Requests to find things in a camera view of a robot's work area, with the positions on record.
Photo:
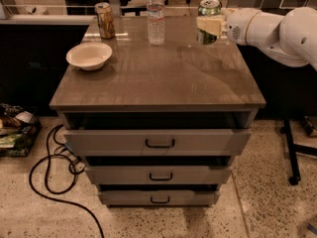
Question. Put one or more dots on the grey drawer cabinet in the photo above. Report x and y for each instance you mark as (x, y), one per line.
(178, 85)

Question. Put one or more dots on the middle grey drawer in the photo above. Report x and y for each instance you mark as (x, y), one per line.
(158, 170)

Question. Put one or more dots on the black wheeled stand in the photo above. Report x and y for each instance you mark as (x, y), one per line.
(293, 149)

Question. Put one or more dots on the green soda can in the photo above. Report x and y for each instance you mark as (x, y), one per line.
(207, 8)

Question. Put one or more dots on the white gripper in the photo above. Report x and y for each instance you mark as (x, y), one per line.
(237, 26)

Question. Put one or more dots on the clear plastic water bottle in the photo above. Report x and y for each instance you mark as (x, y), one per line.
(155, 13)

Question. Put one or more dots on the white paper bowl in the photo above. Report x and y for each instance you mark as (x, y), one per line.
(89, 56)

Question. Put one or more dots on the bottom grey drawer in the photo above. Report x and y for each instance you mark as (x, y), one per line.
(159, 195)

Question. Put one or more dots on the top grey drawer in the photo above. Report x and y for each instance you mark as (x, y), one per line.
(158, 143)

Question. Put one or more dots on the gold soda can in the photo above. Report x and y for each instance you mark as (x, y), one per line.
(105, 20)

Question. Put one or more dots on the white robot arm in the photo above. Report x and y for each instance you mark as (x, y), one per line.
(290, 39)

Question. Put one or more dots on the grey drawer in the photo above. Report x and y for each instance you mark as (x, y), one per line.
(158, 143)
(158, 170)
(159, 195)

